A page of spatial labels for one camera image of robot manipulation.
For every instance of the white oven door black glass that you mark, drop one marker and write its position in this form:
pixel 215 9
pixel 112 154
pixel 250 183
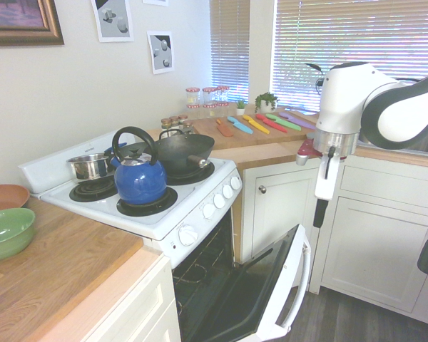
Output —
pixel 293 256

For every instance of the green knife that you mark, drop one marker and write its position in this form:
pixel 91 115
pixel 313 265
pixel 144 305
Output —
pixel 284 122

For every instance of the round metal cabinet knob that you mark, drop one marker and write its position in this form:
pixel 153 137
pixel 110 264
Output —
pixel 262 190

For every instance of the large white oven dial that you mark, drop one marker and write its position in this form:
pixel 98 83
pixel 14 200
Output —
pixel 187 236

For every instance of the small grey shapes print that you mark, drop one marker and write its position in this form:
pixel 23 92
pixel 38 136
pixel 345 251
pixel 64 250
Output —
pixel 161 53

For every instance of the narrow white cabinet door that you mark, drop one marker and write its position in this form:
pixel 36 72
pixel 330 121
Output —
pixel 281 221

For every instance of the framed painting wooden frame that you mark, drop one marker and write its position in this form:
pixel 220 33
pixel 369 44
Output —
pixel 53 21

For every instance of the narrow window blind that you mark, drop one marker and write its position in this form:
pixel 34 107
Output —
pixel 230 53

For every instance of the wide white cabinet door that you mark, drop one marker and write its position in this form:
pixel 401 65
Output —
pixel 374 256

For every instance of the trailing potted plant white pot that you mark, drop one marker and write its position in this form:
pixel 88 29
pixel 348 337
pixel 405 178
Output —
pixel 267 101

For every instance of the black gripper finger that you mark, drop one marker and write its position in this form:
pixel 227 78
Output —
pixel 320 213

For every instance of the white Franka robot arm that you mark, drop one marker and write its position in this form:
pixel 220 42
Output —
pixel 342 96

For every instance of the small spice jar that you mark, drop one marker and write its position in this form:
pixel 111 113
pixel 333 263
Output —
pixel 165 124
pixel 174 123
pixel 188 127
pixel 183 119

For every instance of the green bowl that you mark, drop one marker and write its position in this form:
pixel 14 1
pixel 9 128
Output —
pixel 5 231

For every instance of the blue knife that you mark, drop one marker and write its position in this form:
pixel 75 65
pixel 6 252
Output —
pixel 240 125

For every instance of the stainless steel pot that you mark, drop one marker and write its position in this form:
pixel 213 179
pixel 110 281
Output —
pixel 87 167

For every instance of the glass jar checkered lid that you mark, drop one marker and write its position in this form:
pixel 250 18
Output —
pixel 223 109
pixel 192 97
pixel 210 111
pixel 193 112
pixel 223 93
pixel 209 96

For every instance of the purple knife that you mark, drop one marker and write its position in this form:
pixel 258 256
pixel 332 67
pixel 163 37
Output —
pixel 297 121

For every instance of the white stove knob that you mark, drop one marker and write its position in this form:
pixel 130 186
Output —
pixel 208 211
pixel 228 192
pixel 235 183
pixel 219 201

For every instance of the wooden cutting board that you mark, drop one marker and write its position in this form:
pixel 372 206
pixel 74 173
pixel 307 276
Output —
pixel 264 140

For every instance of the metal oven rack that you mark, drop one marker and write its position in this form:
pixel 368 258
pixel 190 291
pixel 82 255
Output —
pixel 207 249

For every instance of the steel kitchen sink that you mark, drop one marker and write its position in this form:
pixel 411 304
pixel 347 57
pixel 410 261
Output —
pixel 421 144

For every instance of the wide window blind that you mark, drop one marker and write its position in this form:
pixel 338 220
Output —
pixel 342 32

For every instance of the blue tea kettle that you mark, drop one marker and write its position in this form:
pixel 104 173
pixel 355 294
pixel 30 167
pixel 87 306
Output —
pixel 140 181

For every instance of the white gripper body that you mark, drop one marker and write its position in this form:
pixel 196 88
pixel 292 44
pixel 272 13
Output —
pixel 324 187

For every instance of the large grey shapes print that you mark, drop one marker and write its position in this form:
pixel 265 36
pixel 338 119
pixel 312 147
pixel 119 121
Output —
pixel 114 21

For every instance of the paper print edge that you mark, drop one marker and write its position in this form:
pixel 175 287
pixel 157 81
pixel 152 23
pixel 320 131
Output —
pixel 156 2

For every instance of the yellow knife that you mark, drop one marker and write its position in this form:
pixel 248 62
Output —
pixel 257 124

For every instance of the tiny potted plant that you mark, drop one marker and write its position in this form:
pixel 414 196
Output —
pixel 240 108

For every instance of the white electric stove oven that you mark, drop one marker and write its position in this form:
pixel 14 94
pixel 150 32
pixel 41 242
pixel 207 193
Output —
pixel 103 210

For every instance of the orange knife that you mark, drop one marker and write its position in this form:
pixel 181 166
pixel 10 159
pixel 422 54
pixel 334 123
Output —
pixel 225 130

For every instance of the brown bowl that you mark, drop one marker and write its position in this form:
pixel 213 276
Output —
pixel 3 196

